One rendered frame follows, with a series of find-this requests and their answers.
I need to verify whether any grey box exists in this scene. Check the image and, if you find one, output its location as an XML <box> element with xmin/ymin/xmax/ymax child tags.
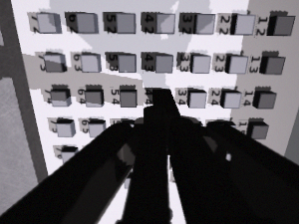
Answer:
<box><xmin>11</xmin><ymin>0</ymin><xmax>299</xmax><ymax>175</ymax></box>

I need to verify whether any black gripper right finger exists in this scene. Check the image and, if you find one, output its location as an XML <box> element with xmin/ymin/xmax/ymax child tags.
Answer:
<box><xmin>161</xmin><ymin>89</ymin><xmax>299</xmax><ymax>224</ymax></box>

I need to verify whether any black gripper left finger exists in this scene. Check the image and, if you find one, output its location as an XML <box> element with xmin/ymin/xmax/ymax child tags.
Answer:
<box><xmin>0</xmin><ymin>89</ymin><xmax>172</xmax><ymax>224</ymax></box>

